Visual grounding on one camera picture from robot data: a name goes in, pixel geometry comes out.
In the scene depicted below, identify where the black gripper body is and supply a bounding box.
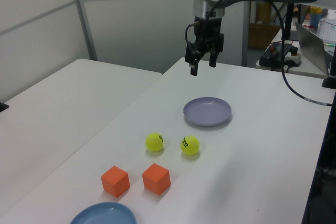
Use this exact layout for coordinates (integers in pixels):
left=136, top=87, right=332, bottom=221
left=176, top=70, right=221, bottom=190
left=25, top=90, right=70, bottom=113
left=193, top=17, right=223, bottom=54

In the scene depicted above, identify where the yellow tennis ball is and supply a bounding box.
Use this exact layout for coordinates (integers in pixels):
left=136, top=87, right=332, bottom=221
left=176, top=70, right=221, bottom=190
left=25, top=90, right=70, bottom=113
left=180, top=135, right=201, bottom=156
left=145, top=132, right=165, bottom=152

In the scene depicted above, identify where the orange cube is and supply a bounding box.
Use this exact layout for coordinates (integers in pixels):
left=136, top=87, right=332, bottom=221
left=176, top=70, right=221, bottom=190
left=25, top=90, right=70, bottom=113
left=141, top=163, right=172, bottom=196
left=100, top=165, right=131, bottom=198

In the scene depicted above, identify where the purple plate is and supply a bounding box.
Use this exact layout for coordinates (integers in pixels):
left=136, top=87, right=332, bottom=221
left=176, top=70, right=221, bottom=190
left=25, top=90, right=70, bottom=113
left=183, top=97, right=234, bottom=127

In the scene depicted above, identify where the brown cardboard box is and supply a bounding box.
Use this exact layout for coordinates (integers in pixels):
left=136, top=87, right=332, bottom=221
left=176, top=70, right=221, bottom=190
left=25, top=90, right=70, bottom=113
left=248, top=23, right=280, bottom=50

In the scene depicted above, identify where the tall brown cardboard sheet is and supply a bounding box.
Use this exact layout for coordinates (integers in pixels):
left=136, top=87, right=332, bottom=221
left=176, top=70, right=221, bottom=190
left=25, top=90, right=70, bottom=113
left=256, top=2, right=271, bottom=24

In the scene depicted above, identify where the black power strip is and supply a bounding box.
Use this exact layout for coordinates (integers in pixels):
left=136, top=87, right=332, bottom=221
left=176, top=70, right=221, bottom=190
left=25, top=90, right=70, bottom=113
left=259, top=40, right=292, bottom=71

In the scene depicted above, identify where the white emergency stop button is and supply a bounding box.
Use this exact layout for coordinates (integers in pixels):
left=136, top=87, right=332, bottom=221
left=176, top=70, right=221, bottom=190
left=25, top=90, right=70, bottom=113
left=285, top=48, right=302, bottom=68

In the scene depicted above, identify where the silver laptop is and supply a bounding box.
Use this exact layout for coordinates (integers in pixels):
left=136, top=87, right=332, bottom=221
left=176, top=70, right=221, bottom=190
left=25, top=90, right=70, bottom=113
left=293, top=20, right=330, bottom=77

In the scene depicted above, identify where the blue bottle yellow cap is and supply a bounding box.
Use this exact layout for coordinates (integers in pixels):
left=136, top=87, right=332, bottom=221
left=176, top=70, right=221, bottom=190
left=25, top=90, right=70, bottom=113
left=309, top=5, right=322, bottom=28

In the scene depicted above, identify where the clear plastic box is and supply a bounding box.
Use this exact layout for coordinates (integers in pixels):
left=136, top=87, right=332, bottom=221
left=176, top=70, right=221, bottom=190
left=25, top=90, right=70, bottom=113
left=319, top=15, right=336, bottom=44

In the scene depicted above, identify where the blue plate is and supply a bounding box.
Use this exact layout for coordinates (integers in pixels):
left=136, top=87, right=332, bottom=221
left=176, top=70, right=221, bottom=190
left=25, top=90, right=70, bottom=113
left=69, top=201, right=138, bottom=224

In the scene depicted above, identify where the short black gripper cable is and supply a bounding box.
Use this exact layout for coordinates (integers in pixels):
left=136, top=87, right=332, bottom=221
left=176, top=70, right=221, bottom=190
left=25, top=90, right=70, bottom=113
left=184, top=23, right=198, bottom=44

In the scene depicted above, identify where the long black robot cable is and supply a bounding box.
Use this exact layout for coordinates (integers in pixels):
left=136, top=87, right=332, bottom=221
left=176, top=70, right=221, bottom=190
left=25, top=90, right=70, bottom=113
left=201, top=0, right=333, bottom=106

